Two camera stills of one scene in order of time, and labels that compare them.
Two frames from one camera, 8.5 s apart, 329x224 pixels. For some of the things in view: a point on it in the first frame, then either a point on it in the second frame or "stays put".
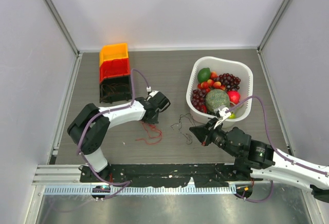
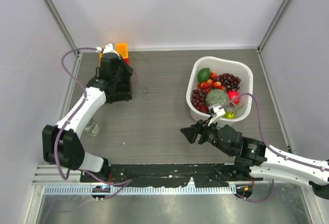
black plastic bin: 115,89 stays put
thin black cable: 184,115 → 145,57
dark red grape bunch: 231,82 stays put
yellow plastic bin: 109,52 stays put
